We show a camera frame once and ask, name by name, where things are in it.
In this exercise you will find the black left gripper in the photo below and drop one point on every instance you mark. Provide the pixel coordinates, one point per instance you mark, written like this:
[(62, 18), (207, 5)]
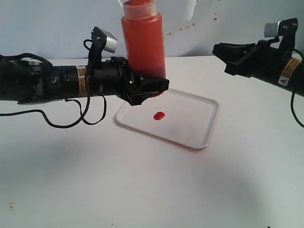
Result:
[(113, 77)]

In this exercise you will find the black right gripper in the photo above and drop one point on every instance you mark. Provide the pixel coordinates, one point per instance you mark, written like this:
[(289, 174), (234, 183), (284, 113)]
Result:
[(270, 61)]

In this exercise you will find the red sauce squeeze bottle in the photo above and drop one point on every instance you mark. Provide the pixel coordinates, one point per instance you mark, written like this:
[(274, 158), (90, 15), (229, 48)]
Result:
[(143, 36)]

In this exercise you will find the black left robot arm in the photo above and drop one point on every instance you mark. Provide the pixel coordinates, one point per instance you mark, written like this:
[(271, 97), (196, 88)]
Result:
[(29, 82)]

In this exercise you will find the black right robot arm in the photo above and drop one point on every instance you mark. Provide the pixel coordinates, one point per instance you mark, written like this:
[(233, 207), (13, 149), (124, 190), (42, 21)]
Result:
[(297, 85)]

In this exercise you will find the red sauce blob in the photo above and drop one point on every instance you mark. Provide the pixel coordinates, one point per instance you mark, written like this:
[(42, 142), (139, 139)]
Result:
[(159, 115)]

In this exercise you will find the white rectangular plastic tray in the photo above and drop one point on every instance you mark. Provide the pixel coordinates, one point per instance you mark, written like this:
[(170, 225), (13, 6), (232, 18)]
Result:
[(189, 119)]

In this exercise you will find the white backdrop cloth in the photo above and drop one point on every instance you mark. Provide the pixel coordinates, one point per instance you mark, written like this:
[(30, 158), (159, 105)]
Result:
[(57, 28)]

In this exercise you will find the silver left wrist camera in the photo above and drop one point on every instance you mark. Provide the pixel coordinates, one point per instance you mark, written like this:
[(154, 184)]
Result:
[(101, 40)]

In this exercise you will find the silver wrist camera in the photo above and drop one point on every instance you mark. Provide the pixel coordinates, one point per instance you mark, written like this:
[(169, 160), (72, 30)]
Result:
[(101, 40), (286, 29)]

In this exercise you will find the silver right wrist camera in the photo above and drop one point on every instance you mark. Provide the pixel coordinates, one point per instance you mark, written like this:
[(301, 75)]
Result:
[(286, 29)]

